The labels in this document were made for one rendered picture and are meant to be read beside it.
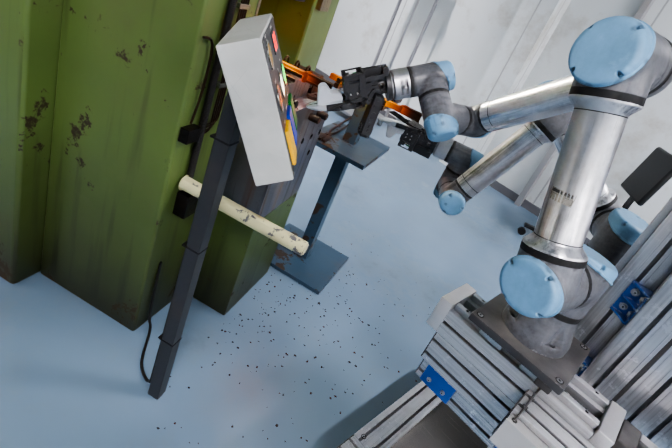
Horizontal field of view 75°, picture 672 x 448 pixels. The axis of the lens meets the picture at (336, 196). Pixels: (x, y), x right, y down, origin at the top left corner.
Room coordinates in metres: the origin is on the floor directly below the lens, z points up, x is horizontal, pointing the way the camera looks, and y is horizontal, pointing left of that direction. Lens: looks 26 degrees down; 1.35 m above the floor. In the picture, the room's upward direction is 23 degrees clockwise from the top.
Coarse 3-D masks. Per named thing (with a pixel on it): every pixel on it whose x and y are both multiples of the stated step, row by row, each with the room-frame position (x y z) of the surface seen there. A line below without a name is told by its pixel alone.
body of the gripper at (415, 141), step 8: (416, 128) 1.41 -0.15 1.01; (424, 128) 1.43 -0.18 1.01; (400, 136) 1.42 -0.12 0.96; (408, 136) 1.42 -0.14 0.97; (416, 136) 1.41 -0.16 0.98; (424, 136) 1.42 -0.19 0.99; (400, 144) 1.41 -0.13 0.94; (408, 144) 1.42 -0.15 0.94; (416, 144) 1.42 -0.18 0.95; (424, 144) 1.42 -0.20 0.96; (432, 144) 1.39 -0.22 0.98; (416, 152) 1.42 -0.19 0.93; (424, 152) 1.41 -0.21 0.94; (432, 152) 1.40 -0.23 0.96
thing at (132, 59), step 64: (64, 0) 1.18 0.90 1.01; (128, 0) 1.15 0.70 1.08; (192, 0) 1.11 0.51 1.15; (256, 0) 1.34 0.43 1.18; (64, 64) 1.18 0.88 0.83; (128, 64) 1.14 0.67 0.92; (192, 64) 1.11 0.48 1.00; (64, 128) 1.18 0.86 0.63; (128, 128) 1.14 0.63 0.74; (64, 192) 1.17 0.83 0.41; (128, 192) 1.13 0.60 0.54; (64, 256) 1.17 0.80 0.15; (128, 256) 1.12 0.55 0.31; (128, 320) 1.11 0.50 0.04
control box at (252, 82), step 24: (240, 24) 0.97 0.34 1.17; (264, 24) 0.92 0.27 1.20; (216, 48) 0.75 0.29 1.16; (240, 48) 0.76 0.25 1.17; (264, 48) 0.78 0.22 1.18; (240, 72) 0.76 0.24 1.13; (264, 72) 0.77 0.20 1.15; (240, 96) 0.77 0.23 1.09; (264, 96) 0.78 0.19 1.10; (240, 120) 0.77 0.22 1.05; (264, 120) 0.78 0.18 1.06; (264, 144) 0.78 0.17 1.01; (264, 168) 0.79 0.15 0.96; (288, 168) 0.80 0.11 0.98
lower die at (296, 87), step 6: (288, 72) 1.50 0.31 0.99; (294, 72) 1.50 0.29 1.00; (288, 78) 1.44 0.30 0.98; (294, 78) 1.45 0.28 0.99; (300, 78) 1.48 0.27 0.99; (288, 84) 1.40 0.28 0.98; (294, 84) 1.45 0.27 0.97; (300, 84) 1.50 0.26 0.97; (306, 84) 1.56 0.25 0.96; (294, 90) 1.46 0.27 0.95; (300, 90) 1.52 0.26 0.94; (306, 90) 1.58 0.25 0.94; (300, 96) 1.54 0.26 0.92
